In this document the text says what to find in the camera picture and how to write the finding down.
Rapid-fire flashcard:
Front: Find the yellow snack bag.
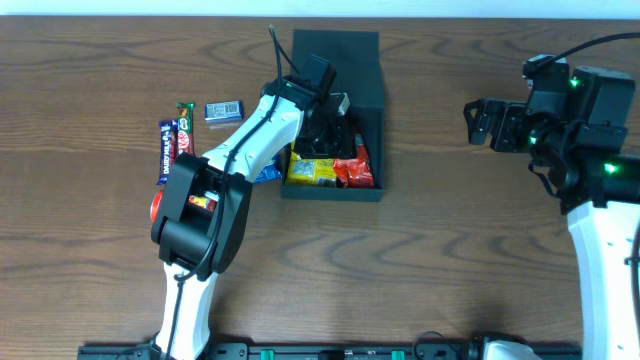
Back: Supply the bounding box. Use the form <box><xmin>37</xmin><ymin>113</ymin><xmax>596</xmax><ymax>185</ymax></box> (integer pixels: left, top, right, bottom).
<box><xmin>285</xmin><ymin>142</ymin><xmax>338</xmax><ymax>188</ymax></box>

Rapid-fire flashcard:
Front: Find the red snack bag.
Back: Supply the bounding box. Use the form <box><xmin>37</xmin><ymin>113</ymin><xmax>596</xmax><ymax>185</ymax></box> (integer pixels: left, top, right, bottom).
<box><xmin>333</xmin><ymin>133</ymin><xmax>375</xmax><ymax>188</ymax></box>

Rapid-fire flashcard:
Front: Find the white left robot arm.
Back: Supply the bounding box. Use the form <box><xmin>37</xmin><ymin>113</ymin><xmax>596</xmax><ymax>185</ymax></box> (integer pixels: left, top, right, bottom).
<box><xmin>151</xmin><ymin>77</ymin><xmax>350</xmax><ymax>359</ymax></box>

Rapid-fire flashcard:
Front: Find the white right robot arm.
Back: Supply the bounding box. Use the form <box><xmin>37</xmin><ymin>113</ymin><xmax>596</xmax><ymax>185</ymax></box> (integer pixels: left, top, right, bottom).
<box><xmin>463</xmin><ymin>63</ymin><xmax>639</xmax><ymax>359</ymax></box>

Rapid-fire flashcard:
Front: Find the blue cookie pack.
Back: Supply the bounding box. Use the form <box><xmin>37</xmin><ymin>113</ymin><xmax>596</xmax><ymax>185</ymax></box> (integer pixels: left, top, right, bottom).
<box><xmin>254</xmin><ymin>154</ymin><xmax>282</xmax><ymax>184</ymax></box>

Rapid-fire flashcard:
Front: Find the dark green open box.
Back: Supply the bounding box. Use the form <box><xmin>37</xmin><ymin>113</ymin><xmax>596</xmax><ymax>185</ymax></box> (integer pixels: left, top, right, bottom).
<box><xmin>280</xmin><ymin>29</ymin><xmax>386</xmax><ymax>202</ymax></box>

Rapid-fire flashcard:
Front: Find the small blue grey box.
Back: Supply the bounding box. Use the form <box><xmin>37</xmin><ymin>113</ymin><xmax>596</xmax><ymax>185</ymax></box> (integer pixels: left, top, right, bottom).
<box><xmin>204</xmin><ymin>100</ymin><xmax>244</xmax><ymax>123</ymax></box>

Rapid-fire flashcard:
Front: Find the red chips can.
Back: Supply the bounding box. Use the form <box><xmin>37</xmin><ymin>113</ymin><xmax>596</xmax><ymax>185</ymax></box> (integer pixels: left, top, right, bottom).
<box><xmin>149</xmin><ymin>190</ymin><xmax>217</xmax><ymax>222</ymax></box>

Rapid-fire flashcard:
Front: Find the red wafer bar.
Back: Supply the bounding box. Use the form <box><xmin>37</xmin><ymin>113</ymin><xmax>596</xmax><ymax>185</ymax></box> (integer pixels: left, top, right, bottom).
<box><xmin>176</xmin><ymin>102</ymin><xmax>195</xmax><ymax>155</ymax></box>

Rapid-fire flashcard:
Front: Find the purple chocolate bar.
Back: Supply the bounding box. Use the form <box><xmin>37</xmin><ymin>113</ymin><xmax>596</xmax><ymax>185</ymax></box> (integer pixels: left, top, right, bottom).
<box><xmin>157</xmin><ymin>119</ymin><xmax>178</xmax><ymax>185</ymax></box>

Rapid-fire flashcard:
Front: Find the black mounting rail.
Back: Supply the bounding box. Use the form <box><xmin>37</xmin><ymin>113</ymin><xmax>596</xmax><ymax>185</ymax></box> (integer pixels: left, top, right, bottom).
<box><xmin>77</xmin><ymin>341</ymin><xmax>581</xmax><ymax>360</ymax></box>

